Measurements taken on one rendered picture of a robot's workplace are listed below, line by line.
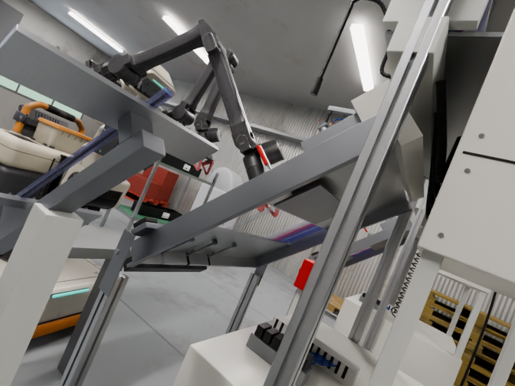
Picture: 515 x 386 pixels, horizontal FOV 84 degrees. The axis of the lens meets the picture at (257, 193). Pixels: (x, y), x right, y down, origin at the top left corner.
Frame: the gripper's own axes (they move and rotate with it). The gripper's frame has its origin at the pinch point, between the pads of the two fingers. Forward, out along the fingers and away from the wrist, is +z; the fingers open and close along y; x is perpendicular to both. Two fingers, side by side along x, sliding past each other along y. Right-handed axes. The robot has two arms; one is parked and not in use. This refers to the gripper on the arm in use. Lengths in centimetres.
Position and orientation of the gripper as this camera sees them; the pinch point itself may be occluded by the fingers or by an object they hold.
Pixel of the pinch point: (268, 211)
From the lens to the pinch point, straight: 85.2
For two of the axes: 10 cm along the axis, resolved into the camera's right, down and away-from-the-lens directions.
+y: 4.9, 2.4, 8.4
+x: -8.3, 4.3, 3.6
